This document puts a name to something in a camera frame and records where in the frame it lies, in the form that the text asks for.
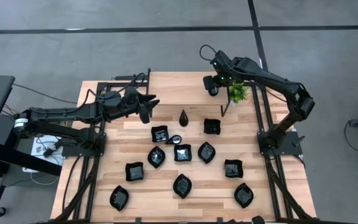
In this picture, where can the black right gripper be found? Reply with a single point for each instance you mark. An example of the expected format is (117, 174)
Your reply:
(211, 85)

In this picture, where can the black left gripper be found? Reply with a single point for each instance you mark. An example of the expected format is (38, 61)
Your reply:
(129, 109)

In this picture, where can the black leaf mini plate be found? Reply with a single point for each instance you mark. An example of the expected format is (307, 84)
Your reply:
(243, 195)
(156, 157)
(119, 198)
(182, 186)
(206, 152)

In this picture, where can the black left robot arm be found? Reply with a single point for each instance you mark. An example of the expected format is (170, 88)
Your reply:
(67, 113)

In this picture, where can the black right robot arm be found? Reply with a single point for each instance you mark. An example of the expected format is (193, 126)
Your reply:
(269, 77)

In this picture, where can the green plant in white pot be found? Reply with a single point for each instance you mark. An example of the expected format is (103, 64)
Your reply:
(238, 92)

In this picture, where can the wooden shelf with black legs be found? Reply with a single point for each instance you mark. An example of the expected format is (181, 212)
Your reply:
(182, 88)

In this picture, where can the black computer tower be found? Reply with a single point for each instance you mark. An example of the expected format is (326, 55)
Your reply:
(2, 127)

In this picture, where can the black caster wheel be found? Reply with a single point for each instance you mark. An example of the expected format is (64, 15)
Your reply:
(0, 211)

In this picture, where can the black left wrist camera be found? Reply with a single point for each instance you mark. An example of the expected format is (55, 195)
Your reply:
(131, 93)

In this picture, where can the black aluminium table frame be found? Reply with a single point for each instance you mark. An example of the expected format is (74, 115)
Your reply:
(112, 84)

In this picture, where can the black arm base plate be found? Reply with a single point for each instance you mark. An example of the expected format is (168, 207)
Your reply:
(292, 151)
(73, 152)

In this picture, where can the black camera clamp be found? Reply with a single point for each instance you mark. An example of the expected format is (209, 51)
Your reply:
(138, 220)
(219, 220)

